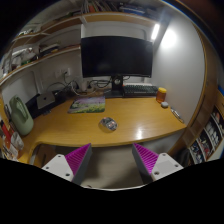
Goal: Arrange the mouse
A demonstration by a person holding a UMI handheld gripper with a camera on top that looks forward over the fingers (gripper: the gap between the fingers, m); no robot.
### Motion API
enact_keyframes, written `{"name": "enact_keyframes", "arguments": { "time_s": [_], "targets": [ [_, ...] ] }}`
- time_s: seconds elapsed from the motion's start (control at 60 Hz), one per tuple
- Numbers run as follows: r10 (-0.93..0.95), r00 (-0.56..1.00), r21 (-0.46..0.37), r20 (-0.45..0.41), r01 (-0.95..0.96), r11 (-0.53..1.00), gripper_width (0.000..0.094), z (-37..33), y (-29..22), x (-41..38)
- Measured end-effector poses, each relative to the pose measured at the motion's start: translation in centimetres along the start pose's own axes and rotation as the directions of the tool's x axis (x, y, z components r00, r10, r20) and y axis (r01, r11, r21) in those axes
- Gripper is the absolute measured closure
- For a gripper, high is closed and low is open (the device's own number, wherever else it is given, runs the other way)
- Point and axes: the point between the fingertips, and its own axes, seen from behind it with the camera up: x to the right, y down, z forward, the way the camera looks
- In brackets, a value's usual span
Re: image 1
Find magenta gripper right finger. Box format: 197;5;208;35
132;143;182;181

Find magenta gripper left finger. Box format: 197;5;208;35
42;144;92;185

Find colourful landscape mouse pad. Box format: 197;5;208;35
68;96;105;113

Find silver mac mini computer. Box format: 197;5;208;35
37;92;55;109

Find black computer monitor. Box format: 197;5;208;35
81;36;153;98

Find wooden bookcase at right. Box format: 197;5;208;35
169;27;224;165

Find flat item on desk edge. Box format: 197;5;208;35
170;107;184;123

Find small grey round object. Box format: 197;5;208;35
161;102;169;108

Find colourful packets at left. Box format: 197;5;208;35
0;117;24;161

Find black box under mac mini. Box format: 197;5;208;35
26;91;66;119

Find orange jar with yellow lid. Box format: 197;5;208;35
156;87;167;103

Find black mechanical keyboard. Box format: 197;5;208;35
123;85;158;97

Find black monitor cables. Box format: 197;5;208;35
46;75;132;98

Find white wall power socket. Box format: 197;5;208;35
54;68;71;78

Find lower wooden wall shelf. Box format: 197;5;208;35
0;45;81;86

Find wooden wall shelf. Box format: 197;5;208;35
14;12;156;42
0;45;81;86

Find wall light strip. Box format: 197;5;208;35
151;24;160;41

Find upper wooden wall shelf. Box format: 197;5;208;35
14;12;156;42

